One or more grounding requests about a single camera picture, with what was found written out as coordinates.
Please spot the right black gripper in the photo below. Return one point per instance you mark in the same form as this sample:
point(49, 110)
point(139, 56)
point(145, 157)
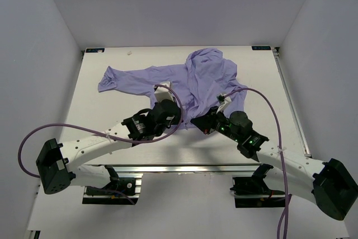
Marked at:
point(206, 122)

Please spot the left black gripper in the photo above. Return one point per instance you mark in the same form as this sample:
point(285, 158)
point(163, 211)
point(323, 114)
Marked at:
point(175, 118)

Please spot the lilac zip-up jacket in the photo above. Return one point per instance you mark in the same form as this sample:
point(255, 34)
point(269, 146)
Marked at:
point(198, 82)

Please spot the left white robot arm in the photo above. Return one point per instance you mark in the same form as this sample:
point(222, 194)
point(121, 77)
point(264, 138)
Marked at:
point(61, 165)

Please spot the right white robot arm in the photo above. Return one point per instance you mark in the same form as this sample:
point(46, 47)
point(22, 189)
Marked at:
point(328, 185)

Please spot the white front cover board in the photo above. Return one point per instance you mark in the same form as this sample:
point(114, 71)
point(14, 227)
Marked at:
point(170, 206)

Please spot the right blue table label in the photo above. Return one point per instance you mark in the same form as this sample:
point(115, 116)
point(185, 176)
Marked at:
point(256, 47)

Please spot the blue table label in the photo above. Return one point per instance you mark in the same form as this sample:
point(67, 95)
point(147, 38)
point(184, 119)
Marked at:
point(256, 47)
point(94, 50)

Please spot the left blue table label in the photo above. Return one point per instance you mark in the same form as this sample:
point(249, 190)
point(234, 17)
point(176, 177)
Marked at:
point(94, 50)

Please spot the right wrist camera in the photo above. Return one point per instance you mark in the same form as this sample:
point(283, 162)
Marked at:
point(224, 101)

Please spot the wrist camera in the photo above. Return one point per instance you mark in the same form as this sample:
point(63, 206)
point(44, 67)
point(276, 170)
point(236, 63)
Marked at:
point(224, 101)
point(162, 93)

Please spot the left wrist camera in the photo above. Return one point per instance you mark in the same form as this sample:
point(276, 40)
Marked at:
point(162, 93)

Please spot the aluminium front rail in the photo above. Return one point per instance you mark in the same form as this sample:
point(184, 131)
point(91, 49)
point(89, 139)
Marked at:
point(181, 168)

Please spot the aluminium rail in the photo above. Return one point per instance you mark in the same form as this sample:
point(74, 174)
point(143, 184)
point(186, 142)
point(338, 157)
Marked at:
point(181, 168)
point(289, 95)

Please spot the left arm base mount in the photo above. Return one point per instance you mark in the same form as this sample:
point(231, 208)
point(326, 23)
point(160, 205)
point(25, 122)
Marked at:
point(121, 190)

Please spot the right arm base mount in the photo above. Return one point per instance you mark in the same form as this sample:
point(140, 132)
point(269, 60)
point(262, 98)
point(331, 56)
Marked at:
point(253, 192)

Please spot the aluminium right side rail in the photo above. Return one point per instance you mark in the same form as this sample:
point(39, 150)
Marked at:
point(289, 95)

